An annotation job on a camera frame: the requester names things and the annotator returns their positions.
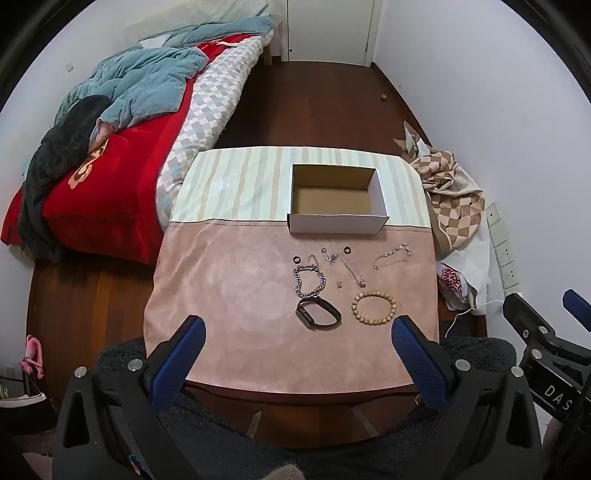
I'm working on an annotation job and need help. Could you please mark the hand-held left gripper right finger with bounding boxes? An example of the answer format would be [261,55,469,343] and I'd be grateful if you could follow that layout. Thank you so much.
[391,315,544,480]

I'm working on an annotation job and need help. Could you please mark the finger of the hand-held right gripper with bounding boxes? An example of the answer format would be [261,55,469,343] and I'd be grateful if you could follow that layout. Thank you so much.
[562,289,591,333]
[502,294,561,356]

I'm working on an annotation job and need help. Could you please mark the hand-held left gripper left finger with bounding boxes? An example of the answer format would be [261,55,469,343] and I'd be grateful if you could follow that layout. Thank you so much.
[53,315,207,480]

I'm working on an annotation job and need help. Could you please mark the wooden bead bracelet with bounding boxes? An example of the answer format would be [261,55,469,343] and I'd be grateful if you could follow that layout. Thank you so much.
[352,289,398,326]

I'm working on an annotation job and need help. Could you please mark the black smart band watch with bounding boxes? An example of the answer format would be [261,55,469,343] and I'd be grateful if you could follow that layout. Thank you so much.
[295,296,343,330]

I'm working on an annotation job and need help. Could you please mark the thin silver bracelet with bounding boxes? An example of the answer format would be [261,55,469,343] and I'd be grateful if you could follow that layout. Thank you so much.
[372,243,413,272]

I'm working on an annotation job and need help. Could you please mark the thin silver necklace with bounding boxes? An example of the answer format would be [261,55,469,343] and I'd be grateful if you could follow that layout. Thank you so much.
[321,248,368,288]

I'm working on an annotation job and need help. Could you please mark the thick silver chain bracelet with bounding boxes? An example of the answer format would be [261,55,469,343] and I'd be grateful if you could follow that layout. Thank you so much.
[294,263,327,298]

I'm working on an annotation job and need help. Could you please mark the white cardboard box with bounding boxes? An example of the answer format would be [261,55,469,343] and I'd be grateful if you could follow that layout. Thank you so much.
[287,163,390,235]

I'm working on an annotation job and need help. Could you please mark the plastic bag with red print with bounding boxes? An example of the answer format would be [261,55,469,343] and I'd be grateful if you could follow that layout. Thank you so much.
[436,263,478,315]

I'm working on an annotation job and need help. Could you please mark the pink suede table cloth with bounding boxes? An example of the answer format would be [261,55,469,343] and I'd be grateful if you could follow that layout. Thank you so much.
[143,219,441,398]

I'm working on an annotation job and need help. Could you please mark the brown checkered cloth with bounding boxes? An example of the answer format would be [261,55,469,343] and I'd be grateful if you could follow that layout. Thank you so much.
[394,122,490,315]

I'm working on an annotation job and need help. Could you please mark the pink toy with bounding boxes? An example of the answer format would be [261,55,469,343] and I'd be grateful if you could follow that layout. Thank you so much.
[21,335,44,379]

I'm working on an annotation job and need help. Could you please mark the red blanket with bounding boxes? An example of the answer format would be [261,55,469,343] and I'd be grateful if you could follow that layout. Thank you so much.
[0,32,259,266]

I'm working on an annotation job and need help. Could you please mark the dark grey fuzzy blanket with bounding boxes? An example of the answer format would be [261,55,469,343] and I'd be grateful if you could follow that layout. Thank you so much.
[18,95,112,264]

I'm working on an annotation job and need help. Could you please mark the checkered bed sheet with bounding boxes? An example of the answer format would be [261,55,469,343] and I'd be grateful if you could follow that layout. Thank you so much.
[156,34,278,229]

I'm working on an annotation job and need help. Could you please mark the blue quilt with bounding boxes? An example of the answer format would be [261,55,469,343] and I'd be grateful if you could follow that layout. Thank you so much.
[55,14,275,134]

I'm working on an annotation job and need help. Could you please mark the white door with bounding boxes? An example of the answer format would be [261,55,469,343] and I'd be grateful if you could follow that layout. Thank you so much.
[286,0,384,65]

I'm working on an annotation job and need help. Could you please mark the white pillow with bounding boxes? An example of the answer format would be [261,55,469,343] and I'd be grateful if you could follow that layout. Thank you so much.
[139,0,269,47]

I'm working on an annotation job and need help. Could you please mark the white cable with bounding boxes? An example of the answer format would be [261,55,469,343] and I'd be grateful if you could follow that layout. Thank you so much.
[445,295,509,342]

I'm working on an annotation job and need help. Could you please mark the white wall sockets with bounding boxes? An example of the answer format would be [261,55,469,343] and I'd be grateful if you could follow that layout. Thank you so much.
[485,203,522,291]

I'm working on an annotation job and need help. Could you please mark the wooden bed frame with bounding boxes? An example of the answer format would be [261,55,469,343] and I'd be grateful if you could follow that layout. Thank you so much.
[263,28,283,65]

